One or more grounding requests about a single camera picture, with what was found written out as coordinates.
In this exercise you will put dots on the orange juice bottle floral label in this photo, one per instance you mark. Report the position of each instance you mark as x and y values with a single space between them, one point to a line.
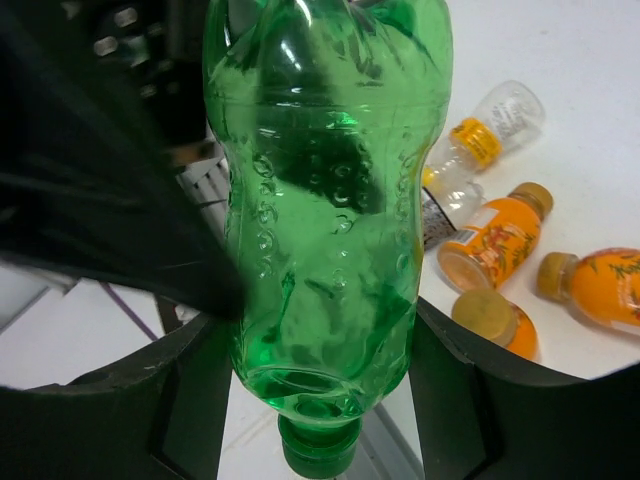
602 287

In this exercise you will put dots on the orange juice bottle front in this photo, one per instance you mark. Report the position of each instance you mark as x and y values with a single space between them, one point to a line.
489 315

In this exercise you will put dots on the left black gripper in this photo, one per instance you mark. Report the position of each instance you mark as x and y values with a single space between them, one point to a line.
101 110

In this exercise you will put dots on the clear bottle yellow label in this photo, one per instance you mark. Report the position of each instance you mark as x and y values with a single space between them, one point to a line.
507 119

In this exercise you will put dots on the green plastic bottle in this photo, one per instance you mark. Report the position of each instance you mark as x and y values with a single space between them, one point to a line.
325 111

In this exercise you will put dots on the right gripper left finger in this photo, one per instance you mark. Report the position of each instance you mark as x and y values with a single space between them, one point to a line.
158 413

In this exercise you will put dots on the orange juice bottle barcode label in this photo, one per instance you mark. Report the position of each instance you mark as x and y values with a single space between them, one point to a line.
497 240

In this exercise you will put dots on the clear bottle black label front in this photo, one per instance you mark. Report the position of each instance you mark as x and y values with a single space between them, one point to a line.
446 208

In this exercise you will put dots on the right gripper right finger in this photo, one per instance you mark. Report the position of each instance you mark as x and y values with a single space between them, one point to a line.
483 412

